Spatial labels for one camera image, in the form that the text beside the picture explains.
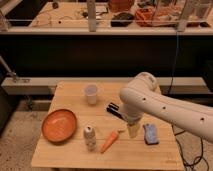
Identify orange bowl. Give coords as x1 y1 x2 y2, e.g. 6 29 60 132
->
41 109 77 143

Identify small white bottle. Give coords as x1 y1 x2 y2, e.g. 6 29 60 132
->
83 126 96 151

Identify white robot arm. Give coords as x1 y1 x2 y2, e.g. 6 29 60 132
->
119 72 213 143

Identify orange carrot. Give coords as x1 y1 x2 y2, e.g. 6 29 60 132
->
100 130 124 153

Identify grey metal rail beam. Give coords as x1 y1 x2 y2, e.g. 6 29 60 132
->
1 77 212 95

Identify white vertical post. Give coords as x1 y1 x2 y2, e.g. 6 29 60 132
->
87 0 96 32

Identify metal clamp stand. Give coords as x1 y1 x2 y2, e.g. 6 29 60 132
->
0 55 30 83

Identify clear plastic cup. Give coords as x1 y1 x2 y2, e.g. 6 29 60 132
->
84 84 98 105

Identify black cap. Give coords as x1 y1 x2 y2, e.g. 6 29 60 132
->
111 12 134 27

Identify black cables on floor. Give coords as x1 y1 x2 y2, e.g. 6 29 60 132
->
171 124 213 171

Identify blue sponge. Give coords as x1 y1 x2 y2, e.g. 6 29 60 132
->
143 124 159 145

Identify black rectangular box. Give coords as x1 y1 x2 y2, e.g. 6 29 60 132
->
106 103 122 118

